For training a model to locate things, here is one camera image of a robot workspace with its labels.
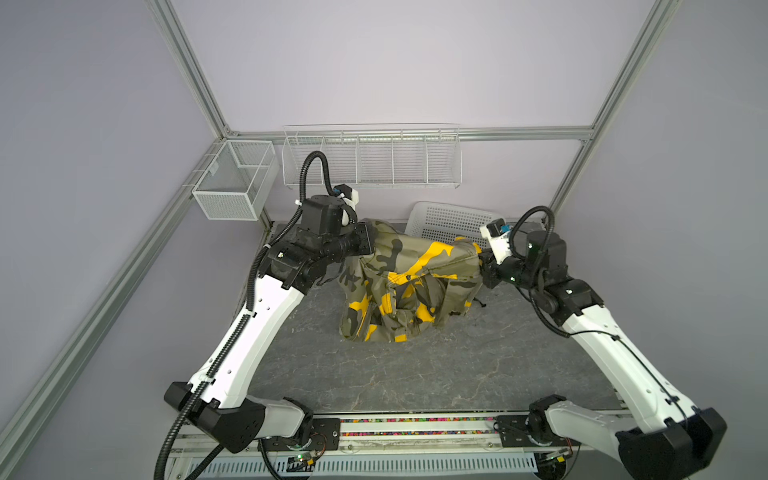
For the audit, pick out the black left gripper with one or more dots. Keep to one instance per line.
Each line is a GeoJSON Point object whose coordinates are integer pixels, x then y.
{"type": "Point", "coordinates": [365, 239]}

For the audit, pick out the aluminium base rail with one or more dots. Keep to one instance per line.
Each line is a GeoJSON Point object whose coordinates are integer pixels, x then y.
{"type": "Point", "coordinates": [387, 446]}

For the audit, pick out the white plastic laundry basket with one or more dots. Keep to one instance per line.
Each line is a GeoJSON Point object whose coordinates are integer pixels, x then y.
{"type": "Point", "coordinates": [446, 222]}

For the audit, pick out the small white mesh box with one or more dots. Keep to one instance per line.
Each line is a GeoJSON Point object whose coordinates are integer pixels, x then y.
{"type": "Point", "coordinates": [236, 183]}

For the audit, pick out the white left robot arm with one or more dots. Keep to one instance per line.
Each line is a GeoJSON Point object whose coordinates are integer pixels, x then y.
{"type": "Point", "coordinates": [216, 399]}

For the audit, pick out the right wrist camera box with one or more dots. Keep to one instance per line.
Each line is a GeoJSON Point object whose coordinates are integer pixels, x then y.
{"type": "Point", "coordinates": [497, 234]}

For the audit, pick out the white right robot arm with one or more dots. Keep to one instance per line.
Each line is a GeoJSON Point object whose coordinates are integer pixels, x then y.
{"type": "Point", "coordinates": [665, 435]}

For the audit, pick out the camouflage yellow green trousers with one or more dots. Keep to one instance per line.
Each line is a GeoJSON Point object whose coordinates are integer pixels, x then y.
{"type": "Point", "coordinates": [407, 285]}

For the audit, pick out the long white wire shelf basket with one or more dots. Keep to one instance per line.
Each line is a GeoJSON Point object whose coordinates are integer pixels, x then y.
{"type": "Point", "coordinates": [410, 155]}

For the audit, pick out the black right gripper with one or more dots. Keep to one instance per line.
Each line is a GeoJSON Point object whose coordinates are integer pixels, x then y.
{"type": "Point", "coordinates": [490, 269]}

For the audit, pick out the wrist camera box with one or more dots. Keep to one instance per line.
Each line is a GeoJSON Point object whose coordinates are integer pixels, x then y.
{"type": "Point", "coordinates": [497, 234]}
{"type": "Point", "coordinates": [329, 214]}

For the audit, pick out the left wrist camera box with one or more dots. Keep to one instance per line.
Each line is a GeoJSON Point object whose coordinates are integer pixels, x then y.
{"type": "Point", "coordinates": [329, 214]}

